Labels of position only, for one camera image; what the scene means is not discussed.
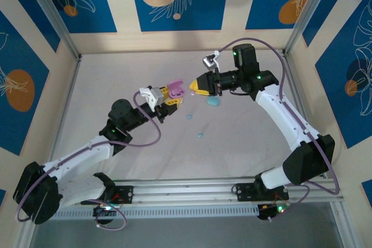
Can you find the blue earbud charging case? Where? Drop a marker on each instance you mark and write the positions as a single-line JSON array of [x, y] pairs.
[[213, 102]]

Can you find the pink earbud charging case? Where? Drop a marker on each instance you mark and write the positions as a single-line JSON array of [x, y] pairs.
[[177, 89]]

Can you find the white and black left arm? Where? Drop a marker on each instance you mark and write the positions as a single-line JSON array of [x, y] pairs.
[[81, 161]]

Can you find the black controller board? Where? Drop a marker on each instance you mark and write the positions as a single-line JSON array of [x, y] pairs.
[[104, 210], [264, 212]]

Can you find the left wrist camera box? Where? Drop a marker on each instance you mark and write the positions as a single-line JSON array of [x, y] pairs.
[[152, 97]]

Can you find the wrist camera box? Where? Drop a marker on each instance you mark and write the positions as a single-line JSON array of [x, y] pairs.
[[152, 97], [210, 60]]

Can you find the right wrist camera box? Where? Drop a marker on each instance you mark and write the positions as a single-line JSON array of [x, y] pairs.
[[210, 60]]

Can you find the aluminium side rail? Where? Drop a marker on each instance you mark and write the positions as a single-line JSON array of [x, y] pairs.
[[66, 105], [299, 105]]

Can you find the aluminium frame post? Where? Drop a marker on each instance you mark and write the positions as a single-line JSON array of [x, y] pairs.
[[308, 12], [49, 10]]

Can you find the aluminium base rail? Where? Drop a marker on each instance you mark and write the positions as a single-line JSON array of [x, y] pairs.
[[186, 190]]

